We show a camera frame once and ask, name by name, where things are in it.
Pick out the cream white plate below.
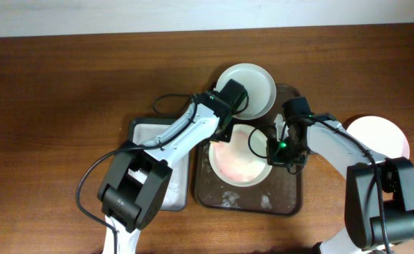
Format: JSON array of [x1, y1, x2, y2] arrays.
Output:
[[207, 124, 272, 187]]

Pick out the pink white plate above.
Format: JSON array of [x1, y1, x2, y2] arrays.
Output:
[[346, 116, 410, 159]]

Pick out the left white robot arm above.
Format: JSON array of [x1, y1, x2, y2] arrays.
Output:
[[97, 80, 249, 253]]

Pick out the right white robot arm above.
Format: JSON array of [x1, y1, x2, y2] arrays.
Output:
[[267, 97, 414, 254]]

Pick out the brown plastic serving tray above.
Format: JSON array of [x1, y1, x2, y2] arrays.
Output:
[[193, 83, 303, 216]]

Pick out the small black soapy tray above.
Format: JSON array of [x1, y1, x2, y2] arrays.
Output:
[[127, 118, 190, 212]]

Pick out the pale green plate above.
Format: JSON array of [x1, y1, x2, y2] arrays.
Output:
[[214, 63, 276, 120]]

